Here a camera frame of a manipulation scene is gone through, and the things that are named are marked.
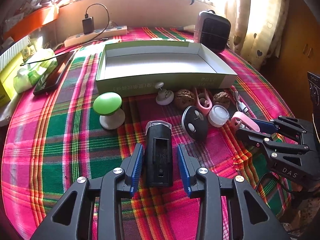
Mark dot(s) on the pink small fan device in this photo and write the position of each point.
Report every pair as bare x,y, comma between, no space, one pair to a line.
240,120

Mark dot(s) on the heart pattern curtain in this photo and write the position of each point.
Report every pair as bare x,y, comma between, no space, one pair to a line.
256,28

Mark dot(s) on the black smartphone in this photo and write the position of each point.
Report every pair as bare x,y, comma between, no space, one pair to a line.
52,77

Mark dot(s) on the black round remote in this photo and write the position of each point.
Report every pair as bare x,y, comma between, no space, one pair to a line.
194,124

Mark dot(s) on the shallow green cardboard box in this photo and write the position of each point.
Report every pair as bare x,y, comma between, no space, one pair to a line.
141,67

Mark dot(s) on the left brown walnut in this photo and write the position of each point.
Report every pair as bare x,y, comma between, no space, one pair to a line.
184,98

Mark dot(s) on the white power strip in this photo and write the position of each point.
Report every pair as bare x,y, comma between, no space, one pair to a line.
99,33

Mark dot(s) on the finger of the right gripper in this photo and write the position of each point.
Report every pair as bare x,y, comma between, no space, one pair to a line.
260,139
298,130

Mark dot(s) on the brown walnut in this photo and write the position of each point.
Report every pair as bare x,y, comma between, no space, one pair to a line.
184,98
222,99

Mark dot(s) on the yellow cardboard box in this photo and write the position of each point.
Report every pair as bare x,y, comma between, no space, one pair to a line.
7,91

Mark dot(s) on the small white cream jar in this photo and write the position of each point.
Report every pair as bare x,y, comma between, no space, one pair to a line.
218,116

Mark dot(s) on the white small suction hook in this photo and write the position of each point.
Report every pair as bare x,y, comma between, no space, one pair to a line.
164,97

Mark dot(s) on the black charger plug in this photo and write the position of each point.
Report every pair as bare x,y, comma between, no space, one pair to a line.
88,25

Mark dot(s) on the green mushroom-shaped knob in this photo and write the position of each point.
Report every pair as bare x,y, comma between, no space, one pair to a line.
108,106

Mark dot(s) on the green tissue pack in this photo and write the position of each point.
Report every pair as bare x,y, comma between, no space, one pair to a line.
34,68

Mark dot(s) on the black rectangular device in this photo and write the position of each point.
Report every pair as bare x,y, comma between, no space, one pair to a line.
158,160

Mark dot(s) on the pink black space heater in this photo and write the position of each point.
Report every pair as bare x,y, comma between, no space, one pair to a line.
212,31

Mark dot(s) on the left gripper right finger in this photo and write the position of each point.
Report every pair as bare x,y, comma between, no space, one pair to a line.
248,215

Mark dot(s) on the right brown walnut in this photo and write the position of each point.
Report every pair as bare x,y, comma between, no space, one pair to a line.
222,99

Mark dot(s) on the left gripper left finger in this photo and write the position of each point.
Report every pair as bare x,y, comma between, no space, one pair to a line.
72,215

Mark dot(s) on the orange tray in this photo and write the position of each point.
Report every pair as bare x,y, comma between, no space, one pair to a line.
33,21

